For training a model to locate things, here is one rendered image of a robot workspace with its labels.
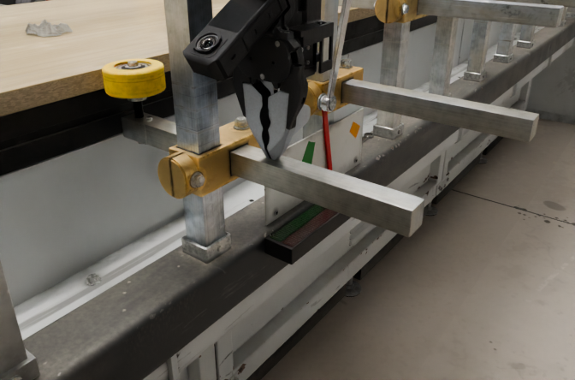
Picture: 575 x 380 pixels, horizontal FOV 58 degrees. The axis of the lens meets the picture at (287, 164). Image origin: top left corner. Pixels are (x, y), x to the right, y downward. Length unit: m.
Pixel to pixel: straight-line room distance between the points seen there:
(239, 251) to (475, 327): 1.13
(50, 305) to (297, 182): 0.38
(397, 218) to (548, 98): 2.99
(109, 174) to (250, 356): 0.65
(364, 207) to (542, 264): 1.56
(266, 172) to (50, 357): 0.28
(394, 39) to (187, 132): 0.50
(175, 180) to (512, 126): 0.42
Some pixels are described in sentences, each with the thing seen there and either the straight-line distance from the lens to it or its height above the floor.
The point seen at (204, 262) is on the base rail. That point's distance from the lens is 0.66.
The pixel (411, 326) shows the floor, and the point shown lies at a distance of 1.65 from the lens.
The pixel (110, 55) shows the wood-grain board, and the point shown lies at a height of 0.90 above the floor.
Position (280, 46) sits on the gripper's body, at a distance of 0.53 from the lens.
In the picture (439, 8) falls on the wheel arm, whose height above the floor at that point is 0.94.
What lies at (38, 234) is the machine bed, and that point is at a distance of 0.77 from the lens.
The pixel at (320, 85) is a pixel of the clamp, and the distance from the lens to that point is 0.76.
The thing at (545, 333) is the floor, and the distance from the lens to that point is 1.76.
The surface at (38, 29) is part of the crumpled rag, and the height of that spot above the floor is 0.91.
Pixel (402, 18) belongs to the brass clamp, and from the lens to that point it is 0.96.
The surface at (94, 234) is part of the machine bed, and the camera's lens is 0.82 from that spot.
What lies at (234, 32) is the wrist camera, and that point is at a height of 0.99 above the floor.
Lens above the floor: 1.08
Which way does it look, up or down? 25 degrees down
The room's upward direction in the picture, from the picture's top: straight up
